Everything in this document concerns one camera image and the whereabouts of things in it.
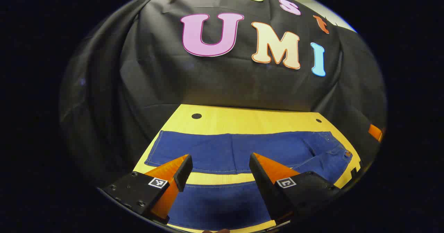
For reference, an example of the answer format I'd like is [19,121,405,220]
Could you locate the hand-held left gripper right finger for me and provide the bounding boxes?
[249,153,342,226]

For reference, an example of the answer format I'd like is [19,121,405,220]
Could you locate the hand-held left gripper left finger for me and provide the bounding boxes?
[101,154,193,225]

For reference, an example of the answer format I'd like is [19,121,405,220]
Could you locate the blue denim jeans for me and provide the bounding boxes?
[144,130,353,231]

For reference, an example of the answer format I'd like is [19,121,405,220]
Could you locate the black backdrop cloth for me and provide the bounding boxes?
[59,0,387,192]

